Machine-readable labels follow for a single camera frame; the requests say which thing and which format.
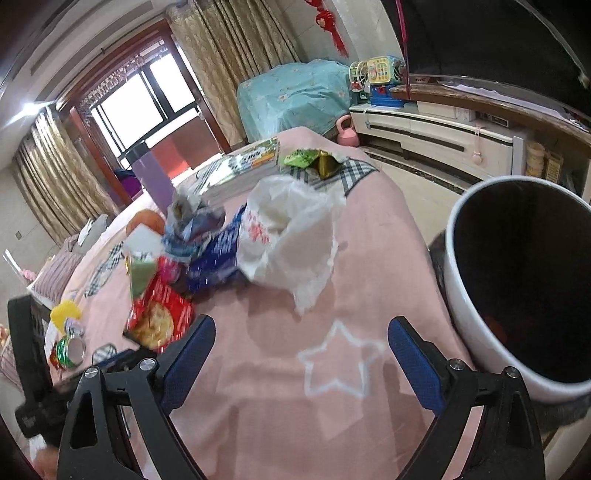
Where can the beige curtain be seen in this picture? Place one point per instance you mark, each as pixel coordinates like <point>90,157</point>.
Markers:
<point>227,43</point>
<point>55,182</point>

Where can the black flat television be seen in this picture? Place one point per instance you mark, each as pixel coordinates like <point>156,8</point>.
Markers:
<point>543,46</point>

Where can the beige right curtain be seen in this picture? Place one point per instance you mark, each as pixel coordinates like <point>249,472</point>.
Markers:
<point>227,43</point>

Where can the white round trash bin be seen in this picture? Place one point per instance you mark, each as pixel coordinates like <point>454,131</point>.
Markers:
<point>517,281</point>

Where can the white paper cup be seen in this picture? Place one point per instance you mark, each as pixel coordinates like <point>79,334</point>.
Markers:
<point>143,240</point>

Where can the black trash bag liner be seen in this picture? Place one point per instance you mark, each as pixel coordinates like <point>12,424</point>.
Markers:
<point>549,416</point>

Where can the white tv cabinet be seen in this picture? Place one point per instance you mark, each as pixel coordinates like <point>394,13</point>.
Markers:
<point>472,145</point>

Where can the green red crushed can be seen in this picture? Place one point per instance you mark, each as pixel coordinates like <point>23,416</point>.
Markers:
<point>68,352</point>

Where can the green gold snack bag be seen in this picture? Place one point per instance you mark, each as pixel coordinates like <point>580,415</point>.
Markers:
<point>323,163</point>

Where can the blue snack wrapper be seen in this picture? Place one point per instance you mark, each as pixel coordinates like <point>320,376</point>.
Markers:
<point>218,261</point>

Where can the person left hand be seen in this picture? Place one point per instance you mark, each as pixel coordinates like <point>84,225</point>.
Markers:
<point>46,462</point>

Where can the colourful toy cash register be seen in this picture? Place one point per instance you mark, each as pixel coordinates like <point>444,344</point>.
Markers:
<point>372,81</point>

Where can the white plastic bag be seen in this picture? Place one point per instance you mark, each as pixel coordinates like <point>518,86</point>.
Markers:
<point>287,237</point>

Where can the pink blanket table cover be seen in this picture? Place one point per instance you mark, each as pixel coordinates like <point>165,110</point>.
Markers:
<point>320,395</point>

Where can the beige left curtain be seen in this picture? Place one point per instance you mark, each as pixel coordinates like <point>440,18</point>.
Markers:
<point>55,182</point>

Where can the teal covered furniture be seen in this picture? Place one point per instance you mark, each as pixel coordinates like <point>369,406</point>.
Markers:
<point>314,95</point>

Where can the red noodle snack packet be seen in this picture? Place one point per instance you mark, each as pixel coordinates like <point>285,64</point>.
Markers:
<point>158,317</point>

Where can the pink kettlebell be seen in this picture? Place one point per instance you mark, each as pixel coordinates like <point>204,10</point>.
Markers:
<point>347,135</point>

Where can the stack of children books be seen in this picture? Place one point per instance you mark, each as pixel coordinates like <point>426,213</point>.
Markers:
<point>237,173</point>

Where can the orange fruit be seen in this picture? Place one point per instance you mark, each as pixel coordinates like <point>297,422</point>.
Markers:
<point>148,218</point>

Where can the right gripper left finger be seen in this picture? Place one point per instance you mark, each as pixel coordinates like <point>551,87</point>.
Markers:
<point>94,444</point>

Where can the yellow plastic cup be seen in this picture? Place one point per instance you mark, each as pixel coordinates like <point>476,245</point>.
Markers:
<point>64,311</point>

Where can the purple water bottle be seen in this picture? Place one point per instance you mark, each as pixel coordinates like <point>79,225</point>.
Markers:
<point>151,175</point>

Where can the silver blue wrapper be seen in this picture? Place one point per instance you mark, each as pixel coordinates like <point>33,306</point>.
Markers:
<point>191,222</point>

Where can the red lantern string decoration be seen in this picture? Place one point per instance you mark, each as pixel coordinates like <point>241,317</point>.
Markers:
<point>325,19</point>

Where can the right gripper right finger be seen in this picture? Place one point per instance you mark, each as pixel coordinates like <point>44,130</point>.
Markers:
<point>508,442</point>

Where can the green milk carton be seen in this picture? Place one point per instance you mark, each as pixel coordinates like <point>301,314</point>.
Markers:
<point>140,268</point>

